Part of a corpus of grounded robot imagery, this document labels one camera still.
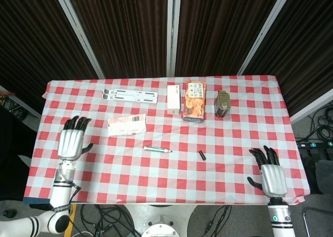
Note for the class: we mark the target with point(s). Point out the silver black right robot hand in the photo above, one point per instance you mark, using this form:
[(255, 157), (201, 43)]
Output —
[(273, 178)]

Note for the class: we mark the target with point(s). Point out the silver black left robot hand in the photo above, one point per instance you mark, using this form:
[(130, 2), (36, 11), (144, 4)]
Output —
[(70, 143)]

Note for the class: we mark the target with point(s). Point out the black marker cap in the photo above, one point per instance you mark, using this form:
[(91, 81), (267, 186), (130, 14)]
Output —
[(202, 155)]

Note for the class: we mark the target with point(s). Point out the white green marker pen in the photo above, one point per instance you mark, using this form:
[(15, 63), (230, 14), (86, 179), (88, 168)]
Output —
[(156, 149)]

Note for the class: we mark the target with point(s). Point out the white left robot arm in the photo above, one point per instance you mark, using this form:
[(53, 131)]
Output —
[(61, 195)]

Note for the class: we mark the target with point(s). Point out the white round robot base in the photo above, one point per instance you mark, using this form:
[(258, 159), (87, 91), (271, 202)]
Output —
[(162, 221)]

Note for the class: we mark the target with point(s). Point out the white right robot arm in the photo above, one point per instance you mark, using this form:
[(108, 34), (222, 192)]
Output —
[(281, 216)]

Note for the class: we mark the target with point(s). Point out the white pink wipes packet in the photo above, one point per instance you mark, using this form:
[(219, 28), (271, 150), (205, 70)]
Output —
[(126, 125)]

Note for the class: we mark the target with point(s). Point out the white folding laptop stand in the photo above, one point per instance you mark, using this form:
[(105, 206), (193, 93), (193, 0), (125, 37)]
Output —
[(130, 95)]

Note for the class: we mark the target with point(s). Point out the dark rectangular tin can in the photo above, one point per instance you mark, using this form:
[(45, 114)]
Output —
[(222, 102)]

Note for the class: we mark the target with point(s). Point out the red white checkered tablecloth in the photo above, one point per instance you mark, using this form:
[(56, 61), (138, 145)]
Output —
[(169, 174)]

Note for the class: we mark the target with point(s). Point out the orange biscuit box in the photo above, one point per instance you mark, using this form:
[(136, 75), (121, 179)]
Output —
[(193, 101)]

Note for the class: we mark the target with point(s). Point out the white carton box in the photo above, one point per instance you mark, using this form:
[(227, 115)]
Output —
[(173, 99)]

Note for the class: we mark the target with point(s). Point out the grey aluminium partition post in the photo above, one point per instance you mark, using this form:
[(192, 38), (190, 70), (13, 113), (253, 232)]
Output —
[(23, 102), (265, 31), (78, 31), (173, 31), (310, 106)]

